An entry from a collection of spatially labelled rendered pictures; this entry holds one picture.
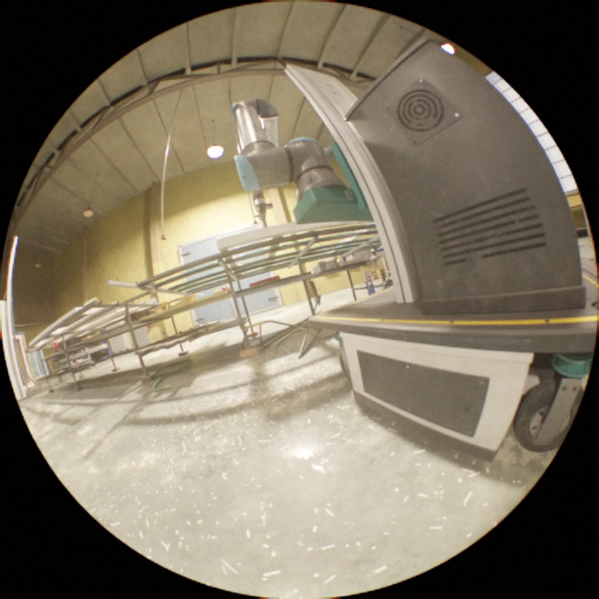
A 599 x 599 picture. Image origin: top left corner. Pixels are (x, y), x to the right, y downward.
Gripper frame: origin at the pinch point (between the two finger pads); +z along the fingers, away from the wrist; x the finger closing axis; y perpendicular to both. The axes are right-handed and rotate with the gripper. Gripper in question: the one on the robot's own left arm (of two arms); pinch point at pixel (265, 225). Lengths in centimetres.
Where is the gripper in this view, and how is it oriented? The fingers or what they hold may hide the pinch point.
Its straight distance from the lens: 134.4
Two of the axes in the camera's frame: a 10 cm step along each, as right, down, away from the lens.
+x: 2.3, -0.2, -9.7
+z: 2.7, 9.6, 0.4
